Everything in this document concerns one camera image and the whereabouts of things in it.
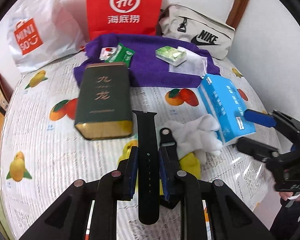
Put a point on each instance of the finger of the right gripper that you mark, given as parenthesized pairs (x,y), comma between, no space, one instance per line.
(267,120)
(255,149)

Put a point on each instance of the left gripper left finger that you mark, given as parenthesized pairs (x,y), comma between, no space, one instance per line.
(88,210)

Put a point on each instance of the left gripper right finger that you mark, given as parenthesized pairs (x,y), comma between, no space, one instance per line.
(214,211)

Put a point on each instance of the blue tissue pack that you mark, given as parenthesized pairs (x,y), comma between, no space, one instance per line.
(222,100)

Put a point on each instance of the white knotted cloth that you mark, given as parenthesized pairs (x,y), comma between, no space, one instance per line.
(198,136)

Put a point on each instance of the yellow black sock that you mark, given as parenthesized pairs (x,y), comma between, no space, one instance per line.
(189,163)

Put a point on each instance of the black watch strap short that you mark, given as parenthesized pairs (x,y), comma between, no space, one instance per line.
(169,166)

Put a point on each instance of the mesh drawstring pouch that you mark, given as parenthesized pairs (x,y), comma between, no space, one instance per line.
(194,64)

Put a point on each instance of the black watch strap long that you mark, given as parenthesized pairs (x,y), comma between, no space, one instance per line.
(148,168)

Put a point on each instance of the green pocket tissue pack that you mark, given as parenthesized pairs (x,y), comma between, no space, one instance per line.
(171,55)

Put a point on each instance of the green sachet packet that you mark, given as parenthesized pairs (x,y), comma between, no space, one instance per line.
(122,54)

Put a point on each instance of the white tomato sauce packet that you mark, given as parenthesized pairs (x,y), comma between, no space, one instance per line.
(106,53)

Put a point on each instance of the person's right hand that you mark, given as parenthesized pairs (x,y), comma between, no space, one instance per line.
(290,196)

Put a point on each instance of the fruit print tablecloth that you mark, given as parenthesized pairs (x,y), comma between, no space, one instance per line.
(56,154)

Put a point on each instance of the grey Nike waist bag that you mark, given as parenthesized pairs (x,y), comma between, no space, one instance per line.
(183,23)

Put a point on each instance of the dark green tea tin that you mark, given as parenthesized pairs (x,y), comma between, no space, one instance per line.
(104,108)

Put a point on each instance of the purple towel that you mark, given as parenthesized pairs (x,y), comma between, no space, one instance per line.
(145,69)

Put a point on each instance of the red paper shopping bag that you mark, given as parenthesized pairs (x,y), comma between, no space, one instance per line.
(122,16)

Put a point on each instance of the white Miniso plastic bag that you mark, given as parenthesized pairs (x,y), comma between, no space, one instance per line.
(41,31)

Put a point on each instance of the brown wooden door frame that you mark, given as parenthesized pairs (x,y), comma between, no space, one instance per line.
(236,13)

